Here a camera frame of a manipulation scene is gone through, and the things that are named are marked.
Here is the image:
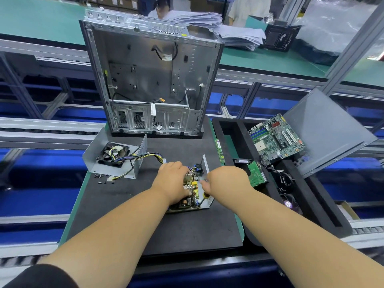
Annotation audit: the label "black sleeve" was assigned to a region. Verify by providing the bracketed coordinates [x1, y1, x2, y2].
[0, 263, 79, 288]

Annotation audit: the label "black cardboard box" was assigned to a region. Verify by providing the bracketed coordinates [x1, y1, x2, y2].
[263, 23, 302, 53]

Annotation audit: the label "black cables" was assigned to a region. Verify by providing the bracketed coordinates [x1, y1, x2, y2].
[262, 164, 294, 191]

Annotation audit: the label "person's left forearm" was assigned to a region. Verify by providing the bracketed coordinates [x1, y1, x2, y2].
[38, 186, 169, 288]

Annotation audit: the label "black foam tray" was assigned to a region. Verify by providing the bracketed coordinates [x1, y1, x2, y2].
[211, 117, 353, 247]

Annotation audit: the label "clear plastic bags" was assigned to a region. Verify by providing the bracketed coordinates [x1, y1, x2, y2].
[295, 0, 379, 66]

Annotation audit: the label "person's left hand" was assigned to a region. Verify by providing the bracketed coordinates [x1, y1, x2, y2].
[151, 161, 193, 207]

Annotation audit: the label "aluminium frame post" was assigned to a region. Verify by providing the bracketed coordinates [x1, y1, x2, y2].
[322, 2, 384, 97]

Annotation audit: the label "yellow and black cable bundle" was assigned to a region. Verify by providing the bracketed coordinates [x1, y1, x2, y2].
[109, 145, 166, 182]

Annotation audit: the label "green motherboard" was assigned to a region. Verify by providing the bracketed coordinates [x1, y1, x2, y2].
[248, 113, 307, 166]

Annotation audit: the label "brown cardboard boxes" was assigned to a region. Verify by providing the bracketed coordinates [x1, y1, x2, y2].
[86, 0, 139, 10]

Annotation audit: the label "black cooling fan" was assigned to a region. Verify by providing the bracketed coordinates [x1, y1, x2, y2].
[96, 142, 130, 168]

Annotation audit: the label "hard drive with green board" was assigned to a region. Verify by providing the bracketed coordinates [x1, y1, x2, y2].
[233, 158, 268, 188]

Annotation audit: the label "open metal computer case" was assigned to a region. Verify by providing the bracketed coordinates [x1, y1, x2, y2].
[79, 9, 225, 139]

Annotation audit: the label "green work board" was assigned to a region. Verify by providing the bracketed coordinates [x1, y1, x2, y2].
[58, 117, 246, 247]

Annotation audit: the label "group of small black screws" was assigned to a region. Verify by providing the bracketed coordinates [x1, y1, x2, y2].
[94, 173, 116, 184]

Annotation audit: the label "stack of white papers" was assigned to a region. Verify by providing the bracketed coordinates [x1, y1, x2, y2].
[163, 10, 266, 51]

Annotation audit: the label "person's right hand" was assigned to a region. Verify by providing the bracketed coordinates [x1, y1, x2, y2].
[200, 166, 255, 209]

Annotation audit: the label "green memory stick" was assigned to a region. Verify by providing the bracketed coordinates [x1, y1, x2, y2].
[215, 139, 226, 164]

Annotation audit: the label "aluminium conveyor frame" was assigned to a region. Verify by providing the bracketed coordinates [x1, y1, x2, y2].
[0, 33, 384, 276]

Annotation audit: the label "black foam mat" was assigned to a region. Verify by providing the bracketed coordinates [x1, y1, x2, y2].
[64, 116, 244, 257]

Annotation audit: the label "grey metal side panel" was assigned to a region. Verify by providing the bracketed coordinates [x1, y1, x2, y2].
[281, 88, 378, 179]

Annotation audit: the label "grey metal power supply cover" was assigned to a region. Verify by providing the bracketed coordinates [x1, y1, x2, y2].
[82, 134, 148, 180]

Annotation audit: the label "power supply circuit board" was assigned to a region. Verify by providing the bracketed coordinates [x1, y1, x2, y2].
[165, 154, 215, 214]

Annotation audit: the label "person's right forearm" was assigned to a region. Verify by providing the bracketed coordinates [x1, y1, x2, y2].
[210, 189, 384, 288]

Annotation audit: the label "black cooler with purple sheen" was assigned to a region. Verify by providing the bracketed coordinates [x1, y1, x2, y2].
[280, 193, 304, 214]

